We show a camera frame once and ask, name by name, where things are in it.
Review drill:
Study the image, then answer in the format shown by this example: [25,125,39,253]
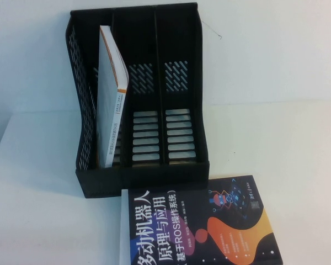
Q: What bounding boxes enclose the white orange ROS2 book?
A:
[94,25,131,169]

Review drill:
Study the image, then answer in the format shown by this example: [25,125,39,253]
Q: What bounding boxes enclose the black plastic book stand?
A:
[63,2,212,200]

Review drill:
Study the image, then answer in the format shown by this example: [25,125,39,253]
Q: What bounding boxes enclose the dark colourful robot book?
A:
[118,174,284,265]

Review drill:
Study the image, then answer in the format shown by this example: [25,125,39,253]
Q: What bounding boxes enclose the thin wire on wall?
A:
[203,21,223,40]

